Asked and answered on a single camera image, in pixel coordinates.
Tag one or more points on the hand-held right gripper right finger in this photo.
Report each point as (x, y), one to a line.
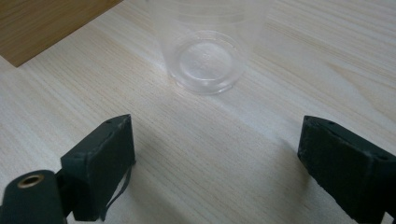
(345, 174)

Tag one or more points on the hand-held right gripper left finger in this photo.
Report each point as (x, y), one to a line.
(102, 161)

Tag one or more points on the clear plastic cup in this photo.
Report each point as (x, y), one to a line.
(205, 62)

